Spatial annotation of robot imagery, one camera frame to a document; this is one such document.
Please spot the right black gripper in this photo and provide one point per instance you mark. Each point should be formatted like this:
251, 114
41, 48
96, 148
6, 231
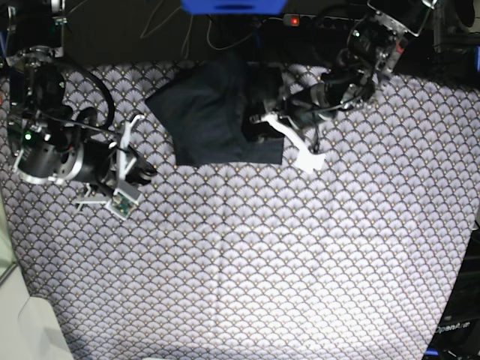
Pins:
137, 170

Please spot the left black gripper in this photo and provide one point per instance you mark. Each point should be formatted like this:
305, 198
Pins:
267, 96

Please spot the dark navy T-shirt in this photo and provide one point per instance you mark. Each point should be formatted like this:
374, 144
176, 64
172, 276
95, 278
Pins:
207, 110

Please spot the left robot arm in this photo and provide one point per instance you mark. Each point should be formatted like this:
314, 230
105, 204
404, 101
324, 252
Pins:
374, 46

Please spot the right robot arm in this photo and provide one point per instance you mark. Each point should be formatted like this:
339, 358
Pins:
49, 142

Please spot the blue box at top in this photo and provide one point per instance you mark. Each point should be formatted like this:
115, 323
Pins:
203, 7

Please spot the fan-patterned grey tablecloth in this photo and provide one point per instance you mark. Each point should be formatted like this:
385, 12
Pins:
247, 261

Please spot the white cabinet corner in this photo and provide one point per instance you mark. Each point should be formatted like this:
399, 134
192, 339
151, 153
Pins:
29, 327

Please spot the blue clamp far right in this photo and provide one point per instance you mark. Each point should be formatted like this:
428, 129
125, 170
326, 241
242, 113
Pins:
474, 68

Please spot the black OpenArm base box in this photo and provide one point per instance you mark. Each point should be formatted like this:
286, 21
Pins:
457, 334

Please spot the black power strip red switch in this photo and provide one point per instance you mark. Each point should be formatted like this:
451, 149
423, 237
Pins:
300, 20

